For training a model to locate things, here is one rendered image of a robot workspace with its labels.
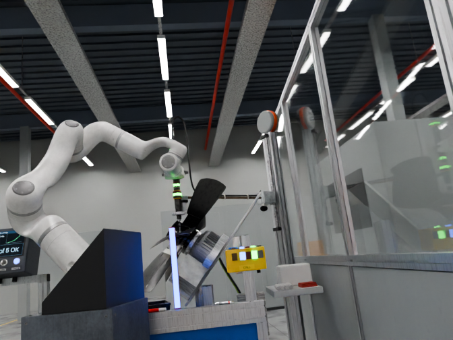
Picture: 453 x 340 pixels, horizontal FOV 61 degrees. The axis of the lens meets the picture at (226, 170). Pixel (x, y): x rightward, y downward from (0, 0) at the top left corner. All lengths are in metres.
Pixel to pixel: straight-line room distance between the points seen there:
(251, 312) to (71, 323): 0.69
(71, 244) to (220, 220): 6.28
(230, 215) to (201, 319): 6.07
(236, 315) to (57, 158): 0.96
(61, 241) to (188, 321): 0.58
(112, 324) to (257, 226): 6.56
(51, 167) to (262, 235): 6.33
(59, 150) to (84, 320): 0.74
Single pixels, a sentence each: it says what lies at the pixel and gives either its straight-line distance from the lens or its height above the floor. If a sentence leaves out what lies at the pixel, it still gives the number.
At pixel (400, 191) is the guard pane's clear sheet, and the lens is 1.20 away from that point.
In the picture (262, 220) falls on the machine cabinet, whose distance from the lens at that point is 7.74.
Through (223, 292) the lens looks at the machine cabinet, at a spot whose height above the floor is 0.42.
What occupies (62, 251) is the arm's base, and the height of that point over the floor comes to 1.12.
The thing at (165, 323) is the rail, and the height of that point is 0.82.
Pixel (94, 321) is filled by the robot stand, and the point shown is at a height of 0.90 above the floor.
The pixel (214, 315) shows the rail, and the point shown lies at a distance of 1.65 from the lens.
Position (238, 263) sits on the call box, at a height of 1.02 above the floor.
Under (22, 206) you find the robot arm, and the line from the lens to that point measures 1.54.
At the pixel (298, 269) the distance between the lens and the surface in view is 2.16.
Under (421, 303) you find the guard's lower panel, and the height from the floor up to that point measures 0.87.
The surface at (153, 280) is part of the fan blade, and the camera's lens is 2.01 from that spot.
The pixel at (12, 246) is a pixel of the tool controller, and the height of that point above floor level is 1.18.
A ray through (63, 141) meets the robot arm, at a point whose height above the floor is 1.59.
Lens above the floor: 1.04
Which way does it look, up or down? 13 degrees up
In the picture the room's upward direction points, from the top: 6 degrees counter-clockwise
